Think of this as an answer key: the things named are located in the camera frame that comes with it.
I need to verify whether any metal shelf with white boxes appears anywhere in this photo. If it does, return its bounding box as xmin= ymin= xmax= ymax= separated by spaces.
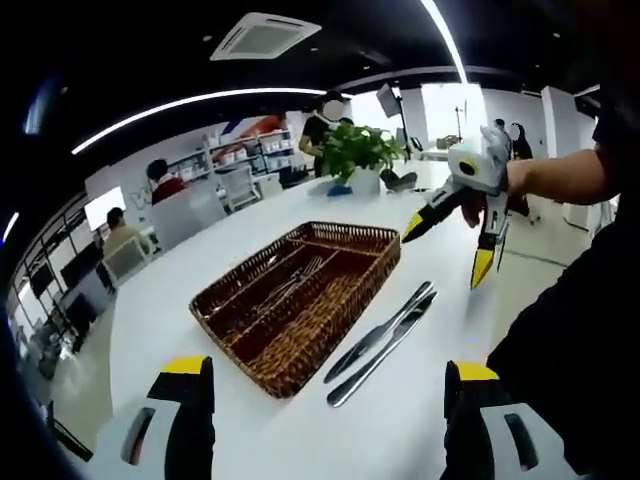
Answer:
xmin=169 ymin=127 xmax=296 ymax=176

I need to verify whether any green potted plant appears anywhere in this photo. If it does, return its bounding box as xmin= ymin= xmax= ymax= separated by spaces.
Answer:
xmin=319 ymin=123 xmax=409 ymax=196

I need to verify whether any black desk monitor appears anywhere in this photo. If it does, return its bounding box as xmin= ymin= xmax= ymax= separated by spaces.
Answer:
xmin=59 ymin=244 xmax=104 ymax=286

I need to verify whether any person's black clothing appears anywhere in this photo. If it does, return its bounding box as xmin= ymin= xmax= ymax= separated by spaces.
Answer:
xmin=487 ymin=74 xmax=640 ymax=476

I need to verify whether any dark grey object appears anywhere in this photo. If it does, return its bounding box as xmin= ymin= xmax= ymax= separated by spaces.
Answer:
xmin=378 ymin=168 xmax=419 ymax=194

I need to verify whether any white cabinet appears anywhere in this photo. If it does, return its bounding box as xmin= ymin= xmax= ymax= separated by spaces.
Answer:
xmin=259 ymin=174 xmax=284 ymax=201

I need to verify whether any brown wicker storage tray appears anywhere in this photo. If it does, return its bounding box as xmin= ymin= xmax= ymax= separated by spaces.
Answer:
xmin=188 ymin=221 xmax=402 ymax=400

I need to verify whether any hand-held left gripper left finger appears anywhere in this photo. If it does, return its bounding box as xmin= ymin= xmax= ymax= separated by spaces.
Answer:
xmin=82 ymin=354 xmax=217 ymax=480

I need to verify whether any long ceiling light strip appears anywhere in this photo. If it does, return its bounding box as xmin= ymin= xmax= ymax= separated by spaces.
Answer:
xmin=419 ymin=0 xmax=470 ymax=84

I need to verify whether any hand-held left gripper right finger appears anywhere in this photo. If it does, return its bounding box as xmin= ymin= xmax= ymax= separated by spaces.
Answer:
xmin=442 ymin=359 xmax=576 ymax=480

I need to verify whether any curved ceiling light strip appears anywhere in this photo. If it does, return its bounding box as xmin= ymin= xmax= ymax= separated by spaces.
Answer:
xmin=70 ymin=88 xmax=326 ymax=155

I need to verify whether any studio light on stand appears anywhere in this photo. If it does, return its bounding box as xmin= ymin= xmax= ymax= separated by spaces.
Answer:
xmin=375 ymin=82 xmax=426 ymax=161

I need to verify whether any white wall screen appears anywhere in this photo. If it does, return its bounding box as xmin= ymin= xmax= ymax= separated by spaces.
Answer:
xmin=83 ymin=185 xmax=125 ymax=232

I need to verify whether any black monitor on stand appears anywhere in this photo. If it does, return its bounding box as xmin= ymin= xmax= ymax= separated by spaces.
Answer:
xmin=29 ymin=262 xmax=54 ymax=296

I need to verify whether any white ceiling air conditioner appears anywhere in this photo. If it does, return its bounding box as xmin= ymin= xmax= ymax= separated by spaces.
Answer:
xmin=209 ymin=12 xmax=323 ymax=62

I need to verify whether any white mesh office chair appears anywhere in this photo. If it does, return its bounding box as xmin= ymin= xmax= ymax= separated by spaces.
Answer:
xmin=219 ymin=165 xmax=261 ymax=211

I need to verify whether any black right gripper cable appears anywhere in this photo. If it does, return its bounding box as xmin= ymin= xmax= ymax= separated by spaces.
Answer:
xmin=494 ymin=219 xmax=511 ymax=275

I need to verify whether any person's right hand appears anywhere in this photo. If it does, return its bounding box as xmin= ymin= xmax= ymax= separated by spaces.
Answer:
xmin=480 ymin=125 xmax=526 ymax=196

